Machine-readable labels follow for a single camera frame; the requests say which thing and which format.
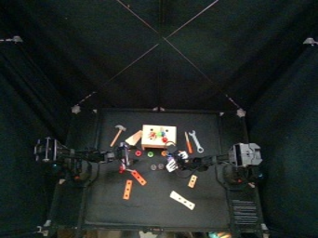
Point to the purple toy gear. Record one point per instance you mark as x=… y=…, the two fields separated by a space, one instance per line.
x=169 y=158

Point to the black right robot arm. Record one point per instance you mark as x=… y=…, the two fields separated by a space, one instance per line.
x=216 y=159

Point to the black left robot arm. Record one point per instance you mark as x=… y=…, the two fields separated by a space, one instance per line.
x=83 y=154

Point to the dark grey toy wheel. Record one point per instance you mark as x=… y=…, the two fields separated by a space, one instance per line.
x=153 y=167
x=160 y=166

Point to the small red toy piece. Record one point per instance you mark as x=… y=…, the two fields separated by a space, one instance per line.
x=121 y=169

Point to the red toy nut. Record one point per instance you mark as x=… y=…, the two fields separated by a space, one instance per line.
x=137 y=153

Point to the orange toy screwdriver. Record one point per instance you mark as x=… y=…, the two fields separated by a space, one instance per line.
x=187 y=142

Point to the toy wooden hammer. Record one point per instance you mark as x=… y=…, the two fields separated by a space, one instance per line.
x=116 y=136

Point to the orange toy nut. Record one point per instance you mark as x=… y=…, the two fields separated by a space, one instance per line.
x=164 y=153

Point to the grey toy wrench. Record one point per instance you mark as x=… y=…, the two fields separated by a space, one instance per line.
x=195 y=141

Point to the wooden toy workbench box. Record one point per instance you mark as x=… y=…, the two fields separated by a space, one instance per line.
x=147 y=144

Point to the small light wooden block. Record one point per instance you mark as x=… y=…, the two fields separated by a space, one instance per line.
x=192 y=181

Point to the orange holed toy strip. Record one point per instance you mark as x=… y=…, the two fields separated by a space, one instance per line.
x=127 y=189
x=137 y=177

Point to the red plastic toy bolt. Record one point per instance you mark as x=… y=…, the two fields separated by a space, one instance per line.
x=151 y=135
x=164 y=140

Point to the green toy nut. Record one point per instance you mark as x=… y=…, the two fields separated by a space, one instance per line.
x=149 y=153

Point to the long light holed plank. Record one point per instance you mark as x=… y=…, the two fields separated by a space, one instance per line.
x=181 y=200

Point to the white text label sticker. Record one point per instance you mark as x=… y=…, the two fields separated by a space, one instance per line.
x=243 y=210

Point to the black cloth backdrop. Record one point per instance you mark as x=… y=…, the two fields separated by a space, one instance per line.
x=83 y=46

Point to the grey frame corner bracket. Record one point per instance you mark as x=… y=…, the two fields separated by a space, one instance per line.
x=75 y=109
x=240 y=112
x=16 y=39
x=308 y=41
x=42 y=230
x=263 y=228
x=156 y=108

